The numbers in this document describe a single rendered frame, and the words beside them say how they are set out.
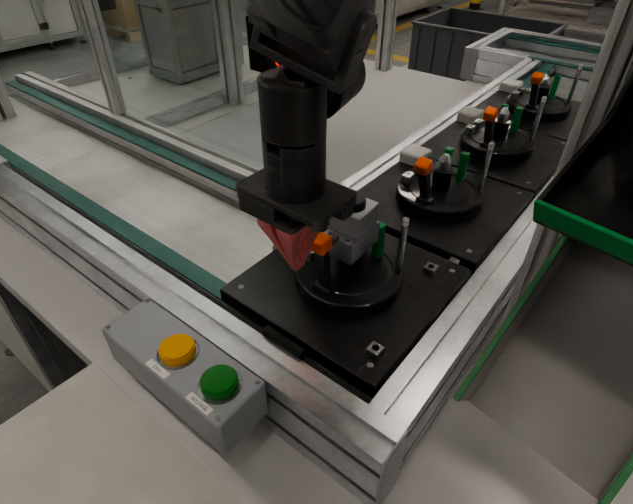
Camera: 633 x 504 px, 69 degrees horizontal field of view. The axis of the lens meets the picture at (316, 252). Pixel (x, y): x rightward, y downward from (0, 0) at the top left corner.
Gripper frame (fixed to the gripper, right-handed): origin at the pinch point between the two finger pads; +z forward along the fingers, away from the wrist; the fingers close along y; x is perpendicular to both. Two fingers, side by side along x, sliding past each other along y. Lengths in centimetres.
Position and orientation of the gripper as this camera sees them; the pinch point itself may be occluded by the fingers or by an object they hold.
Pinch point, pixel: (297, 261)
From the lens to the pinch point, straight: 49.8
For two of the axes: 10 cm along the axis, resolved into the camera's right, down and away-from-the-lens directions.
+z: 0.0, 7.8, 6.3
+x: -6.2, 4.9, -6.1
